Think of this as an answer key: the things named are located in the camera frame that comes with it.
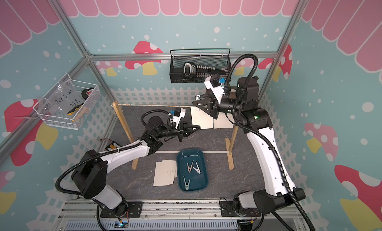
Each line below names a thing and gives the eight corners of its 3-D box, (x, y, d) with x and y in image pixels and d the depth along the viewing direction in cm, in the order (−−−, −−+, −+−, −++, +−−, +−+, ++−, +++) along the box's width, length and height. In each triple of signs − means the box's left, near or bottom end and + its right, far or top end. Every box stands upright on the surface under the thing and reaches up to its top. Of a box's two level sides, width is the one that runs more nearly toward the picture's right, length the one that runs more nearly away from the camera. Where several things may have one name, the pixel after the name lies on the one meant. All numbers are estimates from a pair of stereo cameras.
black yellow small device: (107, 150, 98) (105, 148, 96) (114, 143, 102) (113, 140, 100) (113, 153, 97) (111, 151, 95) (120, 146, 100) (118, 144, 98)
